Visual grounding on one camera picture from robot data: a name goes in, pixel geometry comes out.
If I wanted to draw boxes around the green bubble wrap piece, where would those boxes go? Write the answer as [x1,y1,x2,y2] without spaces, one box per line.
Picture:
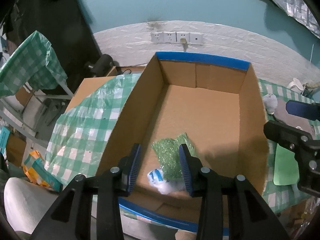
[151,133,197,180]

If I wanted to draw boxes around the grey brown cloth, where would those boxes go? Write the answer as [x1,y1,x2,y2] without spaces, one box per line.
[273,99,316,139]

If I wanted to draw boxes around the blue white plastic-wrapped bundle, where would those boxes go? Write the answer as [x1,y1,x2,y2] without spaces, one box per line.
[147,168,185,195]

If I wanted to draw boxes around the small grey sock ball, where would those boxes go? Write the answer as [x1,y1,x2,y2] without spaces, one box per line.
[262,94,278,115]

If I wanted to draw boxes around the green checkered tablecloth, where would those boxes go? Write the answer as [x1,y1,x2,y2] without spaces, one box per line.
[44,74,140,185]

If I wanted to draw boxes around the blue cardboard box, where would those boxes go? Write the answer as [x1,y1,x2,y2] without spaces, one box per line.
[97,51,269,231]

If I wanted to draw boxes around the silver foil sheet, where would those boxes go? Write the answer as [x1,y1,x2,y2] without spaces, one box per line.
[272,0,319,38]

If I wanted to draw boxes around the white wall socket strip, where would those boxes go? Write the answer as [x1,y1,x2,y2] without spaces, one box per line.
[151,31,203,44]

